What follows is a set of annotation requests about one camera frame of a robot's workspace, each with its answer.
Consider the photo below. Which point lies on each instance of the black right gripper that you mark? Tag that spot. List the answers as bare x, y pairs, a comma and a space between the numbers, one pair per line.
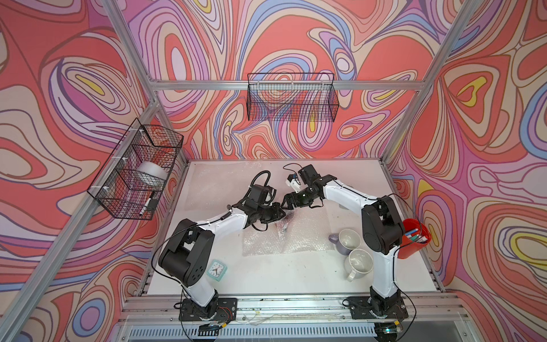
296, 203

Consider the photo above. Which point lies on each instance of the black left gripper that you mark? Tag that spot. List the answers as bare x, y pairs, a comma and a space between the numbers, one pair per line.
276, 209

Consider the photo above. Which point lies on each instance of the red mug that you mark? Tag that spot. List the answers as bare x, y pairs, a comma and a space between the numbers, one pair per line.
284, 224

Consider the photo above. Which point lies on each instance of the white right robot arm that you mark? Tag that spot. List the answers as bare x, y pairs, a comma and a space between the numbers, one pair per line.
382, 227

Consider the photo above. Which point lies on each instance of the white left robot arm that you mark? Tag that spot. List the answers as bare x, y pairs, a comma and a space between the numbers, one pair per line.
185, 255

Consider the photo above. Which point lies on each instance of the lilac mug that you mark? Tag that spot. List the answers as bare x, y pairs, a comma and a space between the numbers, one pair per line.
345, 241

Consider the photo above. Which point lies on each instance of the teal alarm clock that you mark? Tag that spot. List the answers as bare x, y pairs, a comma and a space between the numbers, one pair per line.
216, 270

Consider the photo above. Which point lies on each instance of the white mug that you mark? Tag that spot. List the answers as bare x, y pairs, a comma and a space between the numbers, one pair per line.
358, 264

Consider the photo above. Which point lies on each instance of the black marker in basket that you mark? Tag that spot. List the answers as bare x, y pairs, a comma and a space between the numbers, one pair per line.
145, 206

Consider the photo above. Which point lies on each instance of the red pen cup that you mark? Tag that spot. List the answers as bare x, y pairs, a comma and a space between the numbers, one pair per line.
416, 238

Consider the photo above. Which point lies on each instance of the white tape roll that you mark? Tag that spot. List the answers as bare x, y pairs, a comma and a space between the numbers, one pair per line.
151, 174

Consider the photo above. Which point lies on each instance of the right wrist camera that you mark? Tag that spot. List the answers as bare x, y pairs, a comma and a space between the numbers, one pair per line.
293, 182

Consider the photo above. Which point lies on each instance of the back wire basket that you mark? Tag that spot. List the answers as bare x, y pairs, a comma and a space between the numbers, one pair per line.
291, 97

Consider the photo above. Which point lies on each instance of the wire basket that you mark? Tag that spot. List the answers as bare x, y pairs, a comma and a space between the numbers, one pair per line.
120, 193
291, 97

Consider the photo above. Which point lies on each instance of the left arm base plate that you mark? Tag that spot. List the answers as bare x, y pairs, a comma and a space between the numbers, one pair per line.
222, 310

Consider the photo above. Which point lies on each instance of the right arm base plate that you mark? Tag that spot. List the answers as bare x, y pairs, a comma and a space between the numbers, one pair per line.
372, 307

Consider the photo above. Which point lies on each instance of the left wire basket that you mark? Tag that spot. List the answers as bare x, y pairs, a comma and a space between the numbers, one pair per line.
120, 193

